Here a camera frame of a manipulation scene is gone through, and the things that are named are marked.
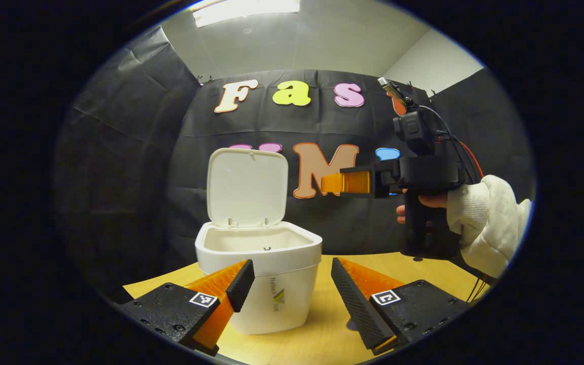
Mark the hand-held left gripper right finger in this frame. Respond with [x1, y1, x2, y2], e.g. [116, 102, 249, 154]
[331, 257, 473, 356]

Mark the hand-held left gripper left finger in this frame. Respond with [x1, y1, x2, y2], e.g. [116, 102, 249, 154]
[119, 259, 256, 357]

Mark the white garbage bin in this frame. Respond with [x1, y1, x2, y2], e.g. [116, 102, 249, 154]
[195, 221, 323, 336]

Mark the wooden desktop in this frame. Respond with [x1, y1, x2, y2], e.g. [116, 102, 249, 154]
[122, 252, 490, 365]

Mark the ceiling light panel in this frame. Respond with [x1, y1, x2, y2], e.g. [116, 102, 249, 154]
[192, 0, 301, 28]

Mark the black cable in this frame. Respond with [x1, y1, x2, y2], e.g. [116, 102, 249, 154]
[418, 104, 478, 184]

